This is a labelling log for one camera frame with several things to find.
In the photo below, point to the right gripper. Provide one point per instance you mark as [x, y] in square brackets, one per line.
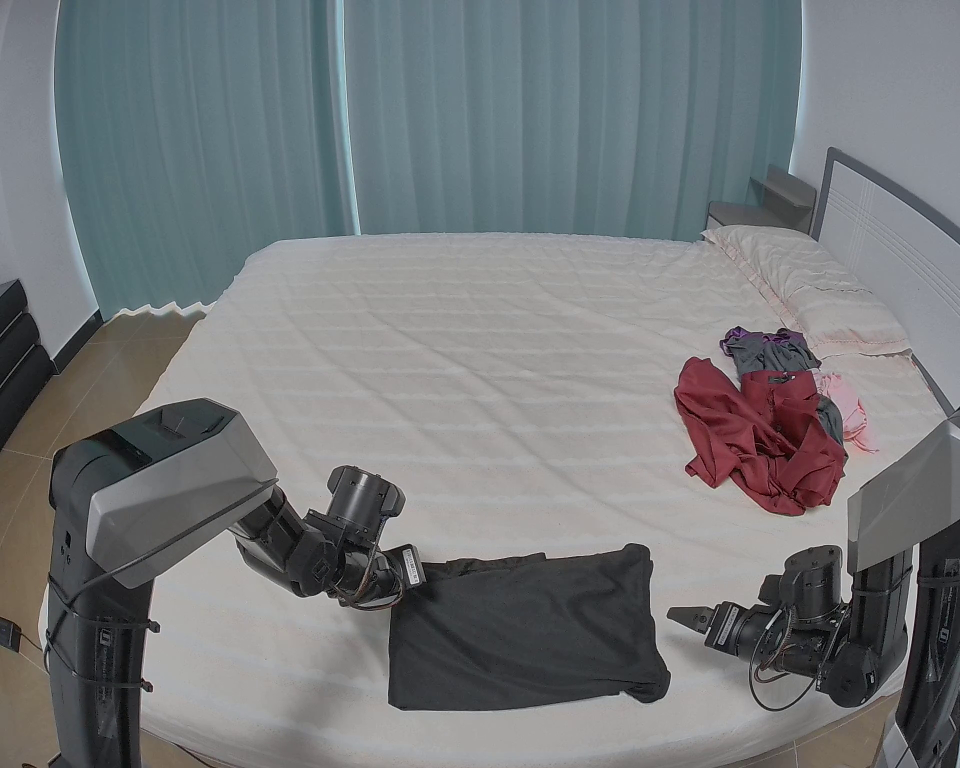
[746, 630]

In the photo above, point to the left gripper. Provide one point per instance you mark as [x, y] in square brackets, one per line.
[394, 577]

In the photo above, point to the black T-shirt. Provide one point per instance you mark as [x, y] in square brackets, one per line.
[525, 630]

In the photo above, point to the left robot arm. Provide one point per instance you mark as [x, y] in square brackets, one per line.
[180, 480]

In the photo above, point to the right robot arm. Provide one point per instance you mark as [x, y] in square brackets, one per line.
[892, 510]

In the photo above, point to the dark red shirt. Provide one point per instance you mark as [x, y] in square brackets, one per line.
[720, 420]

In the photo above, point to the bed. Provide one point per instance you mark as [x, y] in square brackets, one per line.
[450, 375]

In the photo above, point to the pink garment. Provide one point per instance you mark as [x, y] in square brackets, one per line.
[847, 405]

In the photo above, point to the grey garment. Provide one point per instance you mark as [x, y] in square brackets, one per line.
[772, 352]

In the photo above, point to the purple garment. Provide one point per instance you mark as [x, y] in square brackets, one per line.
[735, 337]

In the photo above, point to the cream pillow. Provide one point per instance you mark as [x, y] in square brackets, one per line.
[817, 292]

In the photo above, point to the black power adapter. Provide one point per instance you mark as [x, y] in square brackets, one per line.
[10, 636]

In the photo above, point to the grey bedside table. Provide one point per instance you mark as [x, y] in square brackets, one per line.
[742, 214]

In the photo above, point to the black chest of drawers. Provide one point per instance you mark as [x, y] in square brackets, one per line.
[19, 360]

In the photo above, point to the blue-green curtain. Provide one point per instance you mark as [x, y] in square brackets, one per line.
[570, 112]
[210, 150]

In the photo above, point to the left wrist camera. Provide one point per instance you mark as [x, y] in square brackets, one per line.
[395, 501]

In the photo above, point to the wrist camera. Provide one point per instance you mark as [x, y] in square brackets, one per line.
[771, 589]
[395, 501]

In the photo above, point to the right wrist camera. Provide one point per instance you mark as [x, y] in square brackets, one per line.
[771, 589]

